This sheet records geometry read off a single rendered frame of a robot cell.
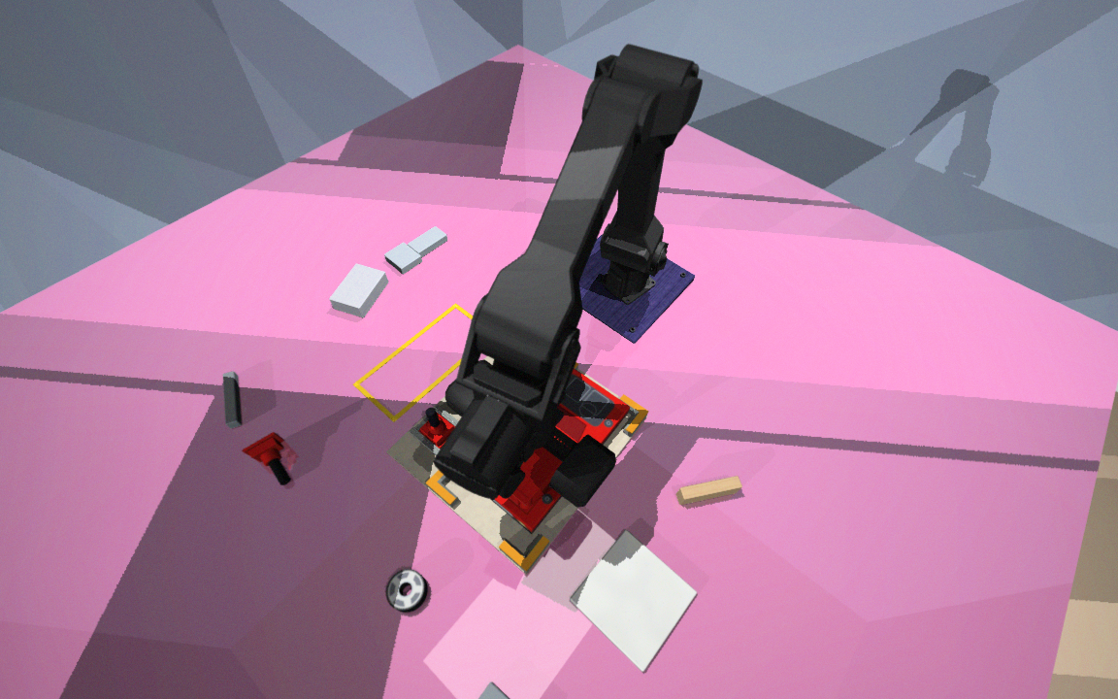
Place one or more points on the white square sheet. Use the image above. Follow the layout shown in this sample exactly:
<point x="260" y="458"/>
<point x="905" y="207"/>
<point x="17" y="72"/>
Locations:
<point x="634" y="599"/>

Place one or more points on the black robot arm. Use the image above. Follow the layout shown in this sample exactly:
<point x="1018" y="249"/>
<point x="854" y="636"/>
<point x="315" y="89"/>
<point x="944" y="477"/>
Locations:
<point x="527" y="322"/>

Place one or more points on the beige rectangular block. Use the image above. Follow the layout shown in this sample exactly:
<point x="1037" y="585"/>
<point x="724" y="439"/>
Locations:
<point x="703" y="491"/>

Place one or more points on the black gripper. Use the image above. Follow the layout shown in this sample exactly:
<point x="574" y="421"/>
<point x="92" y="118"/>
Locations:
<point x="584" y="467"/>

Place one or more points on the dark grey rectangular bar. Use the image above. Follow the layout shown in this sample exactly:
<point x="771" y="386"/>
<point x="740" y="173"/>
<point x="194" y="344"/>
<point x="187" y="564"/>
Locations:
<point x="232" y="400"/>

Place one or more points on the white toy wheel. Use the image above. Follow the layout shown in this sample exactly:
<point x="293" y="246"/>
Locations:
<point x="396" y="585"/>

